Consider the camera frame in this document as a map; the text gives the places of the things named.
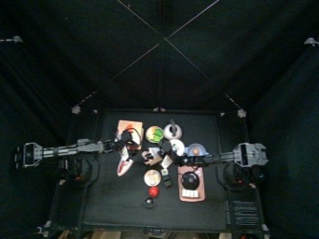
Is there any red toy apple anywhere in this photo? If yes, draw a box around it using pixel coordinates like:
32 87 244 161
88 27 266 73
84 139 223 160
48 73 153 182
147 186 160 198

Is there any white toy plate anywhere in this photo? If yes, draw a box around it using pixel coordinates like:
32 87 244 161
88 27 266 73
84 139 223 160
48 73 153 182
169 138 187 157

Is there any wood and white toy piece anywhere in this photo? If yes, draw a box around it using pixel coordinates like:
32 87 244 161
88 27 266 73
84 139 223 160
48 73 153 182
140 148 163 166

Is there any white gridded toy pad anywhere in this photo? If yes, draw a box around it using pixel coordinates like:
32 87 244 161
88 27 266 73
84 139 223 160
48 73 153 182
160 155 175 169

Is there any grey bowl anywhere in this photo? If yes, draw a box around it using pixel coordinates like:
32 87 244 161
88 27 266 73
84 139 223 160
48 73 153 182
161 119 184 140

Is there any green and yellow toy plate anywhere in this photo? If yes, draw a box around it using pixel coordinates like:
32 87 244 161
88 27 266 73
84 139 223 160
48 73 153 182
144 125 165 144

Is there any blue toy bowl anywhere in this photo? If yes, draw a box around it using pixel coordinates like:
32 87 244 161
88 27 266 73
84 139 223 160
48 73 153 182
185 143 211 157

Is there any red wooden toy box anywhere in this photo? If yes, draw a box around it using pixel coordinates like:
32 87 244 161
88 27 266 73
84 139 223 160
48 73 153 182
116 119 144 150

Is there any dark toy frying pan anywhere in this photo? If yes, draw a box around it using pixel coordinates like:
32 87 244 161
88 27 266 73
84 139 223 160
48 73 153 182
180 171 201 190

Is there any pink toy stove board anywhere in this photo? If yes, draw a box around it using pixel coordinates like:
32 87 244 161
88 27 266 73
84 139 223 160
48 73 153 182
177 165 207 203

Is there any white text label sticker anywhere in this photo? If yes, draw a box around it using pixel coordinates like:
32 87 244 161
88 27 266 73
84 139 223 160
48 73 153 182
231 200 259 228

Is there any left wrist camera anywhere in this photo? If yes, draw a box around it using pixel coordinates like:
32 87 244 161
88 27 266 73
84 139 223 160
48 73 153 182
120 130 136 144

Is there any small metal pot with handle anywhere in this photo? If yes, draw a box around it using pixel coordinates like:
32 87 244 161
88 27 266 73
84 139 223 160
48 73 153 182
143 196 156 209

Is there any thin diagonal brace wire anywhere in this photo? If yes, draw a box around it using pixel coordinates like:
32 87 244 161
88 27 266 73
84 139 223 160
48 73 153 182
76 0 220 108
116 0 244 113

